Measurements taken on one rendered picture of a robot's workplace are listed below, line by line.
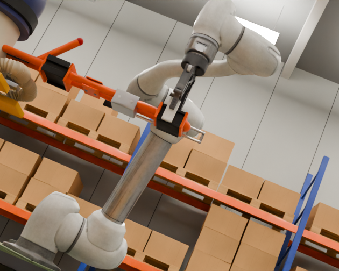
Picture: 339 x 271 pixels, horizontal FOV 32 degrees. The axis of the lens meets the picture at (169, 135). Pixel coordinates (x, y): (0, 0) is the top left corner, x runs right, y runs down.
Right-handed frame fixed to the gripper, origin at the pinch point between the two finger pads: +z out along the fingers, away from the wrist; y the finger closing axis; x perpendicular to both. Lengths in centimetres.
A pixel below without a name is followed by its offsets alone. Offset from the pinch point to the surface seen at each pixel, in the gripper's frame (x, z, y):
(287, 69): 44, -467, -809
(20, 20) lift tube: -50, -8, 6
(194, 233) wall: 3, -132, -845
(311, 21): 47, -467, -638
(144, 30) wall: -234, -453, -841
